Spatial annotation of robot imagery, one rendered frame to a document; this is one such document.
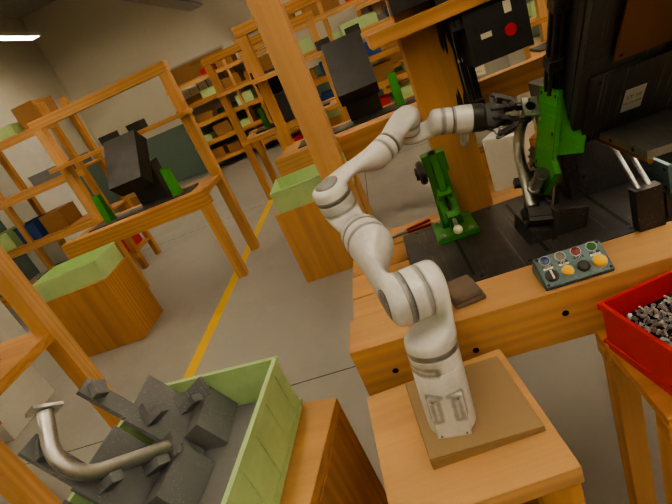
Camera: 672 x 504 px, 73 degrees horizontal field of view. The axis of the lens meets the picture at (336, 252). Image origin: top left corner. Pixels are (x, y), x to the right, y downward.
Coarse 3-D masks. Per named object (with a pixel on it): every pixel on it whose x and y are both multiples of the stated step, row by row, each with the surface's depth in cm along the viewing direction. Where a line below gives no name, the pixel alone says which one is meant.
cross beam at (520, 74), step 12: (528, 60) 147; (540, 60) 145; (504, 72) 147; (516, 72) 146; (528, 72) 146; (540, 72) 146; (480, 84) 148; (492, 84) 148; (504, 84) 148; (516, 84) 148; (384, 120) 154; (420, 120) 154; (348, 132) 158; (360, 132) 156; (372, 132) 156; (348, 144) 158; (360, 144) 158; (348, 156) 160
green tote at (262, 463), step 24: (264, 360) 112; (168, 384) 120; (216, 384) 117; (240, 384) 116; (264, 384) 103; (288, 384) 114; (264, 408) 100; (288, 408) 110; (264, 432) 97; (288, 432) 107; (240, 456) 86; (264, 456) 94; (288, 456) 103; (240, 480) 84; (264, 480) 92
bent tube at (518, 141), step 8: (536, 96) 118; (528, 104) 119; (536, 104) 117; (528, 112) 117; (536, 112) 117; (520, 128) 125; (520, 136) 127; (520, 144) 128; (520, 152) 128; (520, 160) 127; (520, 168) 126; (528, 168) 127; (520, 176) 126; (528, 176) 125; (528, 192) 123; (528, 200) 122; (536, 200) 122
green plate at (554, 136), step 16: (544, 96) 113; (560, 96) 106; (544, 112) 114; (560, 112) 107; (544, 128) 115; (560, 128) 110; (544, 144) 116; (560, 144) 112; (576, 144) 112; (544, 160) 117
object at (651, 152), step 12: (636, 120) 109; (648, 120) 106; (660, 120) 104; (612, 132) 108; (624, 132) 106; (636, 132) 103; (648, 132) 101; (660, 132) 99; (612, 144) 107; (624, 144) 101; (636, 144) 98; (648, 144) 96; (660, 144) 94; (636, 156) 98; (648, 156) 94
